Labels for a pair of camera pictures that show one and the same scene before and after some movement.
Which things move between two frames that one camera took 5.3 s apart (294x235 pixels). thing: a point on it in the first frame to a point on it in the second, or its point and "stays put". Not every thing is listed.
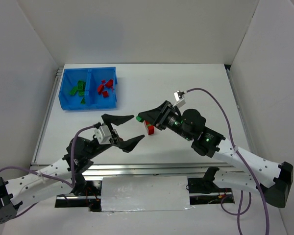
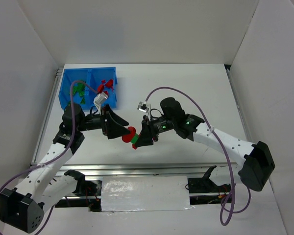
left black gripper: x=115 y=136 to x=105 y=121
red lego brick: x=100 y=88 stays put
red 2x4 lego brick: x=109 y=83 stays put
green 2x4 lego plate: x=73 y=90 stays put
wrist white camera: x=179 y=102 to x=143 y=106
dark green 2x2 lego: x=81 y=85 stays put
